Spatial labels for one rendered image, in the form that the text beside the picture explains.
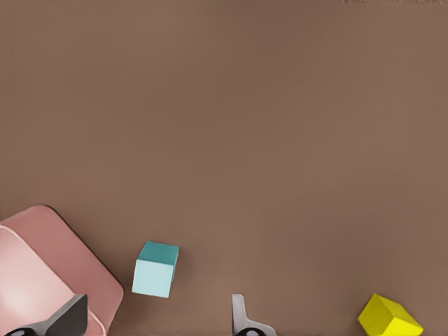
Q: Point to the light blue cube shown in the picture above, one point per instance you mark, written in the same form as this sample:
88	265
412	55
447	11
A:
154	271

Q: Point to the yellow cube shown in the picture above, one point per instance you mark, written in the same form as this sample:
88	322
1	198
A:
386	316

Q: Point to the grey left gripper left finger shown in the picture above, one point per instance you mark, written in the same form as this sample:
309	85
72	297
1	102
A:
66	319

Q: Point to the pink cube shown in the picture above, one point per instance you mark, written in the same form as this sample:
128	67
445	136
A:
52	259

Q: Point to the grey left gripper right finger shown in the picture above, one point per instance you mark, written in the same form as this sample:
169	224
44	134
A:
241	315

